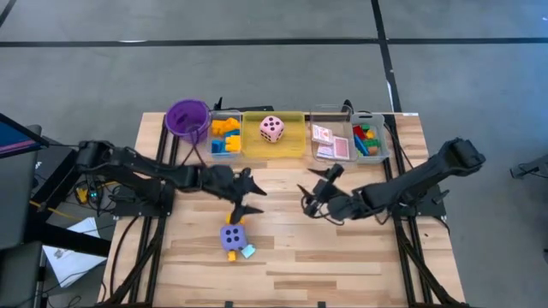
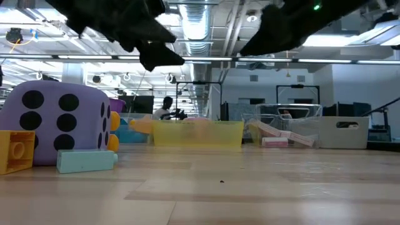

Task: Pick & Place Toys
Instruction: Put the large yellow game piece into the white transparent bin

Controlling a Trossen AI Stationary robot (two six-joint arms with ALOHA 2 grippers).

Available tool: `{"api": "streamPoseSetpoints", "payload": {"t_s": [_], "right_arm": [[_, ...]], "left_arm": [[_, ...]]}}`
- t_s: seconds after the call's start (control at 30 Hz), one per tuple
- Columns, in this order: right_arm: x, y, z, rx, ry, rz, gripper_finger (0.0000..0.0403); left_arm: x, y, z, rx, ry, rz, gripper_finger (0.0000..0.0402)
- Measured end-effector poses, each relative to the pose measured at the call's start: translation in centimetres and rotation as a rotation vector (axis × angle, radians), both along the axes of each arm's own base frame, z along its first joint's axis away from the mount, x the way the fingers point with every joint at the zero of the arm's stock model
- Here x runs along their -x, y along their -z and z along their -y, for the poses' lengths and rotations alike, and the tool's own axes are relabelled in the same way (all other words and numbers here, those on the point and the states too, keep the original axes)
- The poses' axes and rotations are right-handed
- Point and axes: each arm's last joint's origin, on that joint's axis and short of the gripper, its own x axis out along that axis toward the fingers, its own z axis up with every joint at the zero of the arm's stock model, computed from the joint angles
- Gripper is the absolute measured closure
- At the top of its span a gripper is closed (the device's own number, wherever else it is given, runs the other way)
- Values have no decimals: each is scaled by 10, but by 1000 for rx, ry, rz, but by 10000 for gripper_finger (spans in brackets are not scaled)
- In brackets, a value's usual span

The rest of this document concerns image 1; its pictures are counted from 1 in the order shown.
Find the purple plastic bucket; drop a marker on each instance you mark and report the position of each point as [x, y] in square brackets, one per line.
[186, 120]

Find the small clear plastic bin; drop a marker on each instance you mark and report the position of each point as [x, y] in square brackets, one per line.
[214, 156]

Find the large clear plastic bin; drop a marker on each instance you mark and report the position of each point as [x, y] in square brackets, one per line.
[325, 164]

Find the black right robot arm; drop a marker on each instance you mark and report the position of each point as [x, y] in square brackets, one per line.
[419, 179]

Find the orange toy block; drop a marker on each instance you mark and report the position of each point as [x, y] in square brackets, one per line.
[219, 127]

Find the black table frame rail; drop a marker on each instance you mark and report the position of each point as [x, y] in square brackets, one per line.
[162, 149]
[404, 256]

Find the white paper sheet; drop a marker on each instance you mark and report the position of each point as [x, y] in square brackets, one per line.
[73, 256]

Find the small yellow toy block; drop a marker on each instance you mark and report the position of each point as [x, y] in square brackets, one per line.
[370, 134]

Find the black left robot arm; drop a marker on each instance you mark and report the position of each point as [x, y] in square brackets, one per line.
[141, 169]

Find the red toy block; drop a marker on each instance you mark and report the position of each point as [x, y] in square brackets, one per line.
[359, 132]

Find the small green toy block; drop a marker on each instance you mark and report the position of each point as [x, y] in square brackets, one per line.
[366, 127]

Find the pink foam dice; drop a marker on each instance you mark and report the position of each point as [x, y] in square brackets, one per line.
[272, 128]

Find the black clamp mount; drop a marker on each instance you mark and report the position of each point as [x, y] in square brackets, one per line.
[347, 105]
[218, 104]

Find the light blue toy block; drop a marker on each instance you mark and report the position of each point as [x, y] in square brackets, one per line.
[248, 251]

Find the grey storage basket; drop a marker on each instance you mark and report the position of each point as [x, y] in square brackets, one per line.
[383, 141]

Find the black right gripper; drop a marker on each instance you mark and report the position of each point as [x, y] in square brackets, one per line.
[338, 205]

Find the lavender foam dice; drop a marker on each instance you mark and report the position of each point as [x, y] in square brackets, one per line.
[233, 237]

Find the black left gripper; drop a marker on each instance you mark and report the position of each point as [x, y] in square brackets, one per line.
[240, 192]

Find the black equipment stand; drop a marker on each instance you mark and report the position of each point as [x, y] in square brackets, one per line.
[17, 205]

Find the translucent yellow plastic bin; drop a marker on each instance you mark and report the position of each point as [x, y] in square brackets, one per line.
[295, 145]

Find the long green toy block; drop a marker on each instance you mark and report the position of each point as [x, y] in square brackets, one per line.
[372, 143]

